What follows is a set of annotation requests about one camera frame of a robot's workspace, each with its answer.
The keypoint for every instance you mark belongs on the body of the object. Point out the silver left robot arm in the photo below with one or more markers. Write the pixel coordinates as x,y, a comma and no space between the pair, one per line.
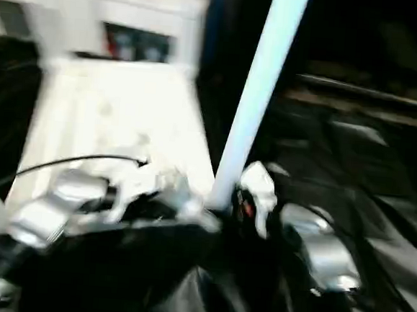
52,209

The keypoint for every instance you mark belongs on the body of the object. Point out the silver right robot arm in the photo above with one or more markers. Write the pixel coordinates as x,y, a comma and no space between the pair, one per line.
324,252

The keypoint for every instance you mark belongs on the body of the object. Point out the small red bottle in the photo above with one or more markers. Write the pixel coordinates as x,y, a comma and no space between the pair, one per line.
120,44

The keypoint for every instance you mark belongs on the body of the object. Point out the white glass-door cabinet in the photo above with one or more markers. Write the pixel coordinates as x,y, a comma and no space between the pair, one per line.
98,3

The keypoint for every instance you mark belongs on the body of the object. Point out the black low bench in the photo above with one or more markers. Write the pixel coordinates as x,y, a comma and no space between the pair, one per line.
372,91

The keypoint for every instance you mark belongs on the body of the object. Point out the white plastic table top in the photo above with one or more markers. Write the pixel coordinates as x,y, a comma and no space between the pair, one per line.
111,112

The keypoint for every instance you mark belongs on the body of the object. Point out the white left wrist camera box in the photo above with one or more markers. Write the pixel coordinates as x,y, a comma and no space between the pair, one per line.
148,184

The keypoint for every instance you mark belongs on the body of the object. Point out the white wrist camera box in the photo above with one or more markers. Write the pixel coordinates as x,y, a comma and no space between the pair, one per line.
148,184
258,182

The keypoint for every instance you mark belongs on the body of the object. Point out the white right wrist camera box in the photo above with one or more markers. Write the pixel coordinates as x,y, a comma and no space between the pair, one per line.
258,182

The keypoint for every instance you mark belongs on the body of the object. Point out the black plastic mat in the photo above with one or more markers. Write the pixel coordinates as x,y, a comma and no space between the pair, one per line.
364,197

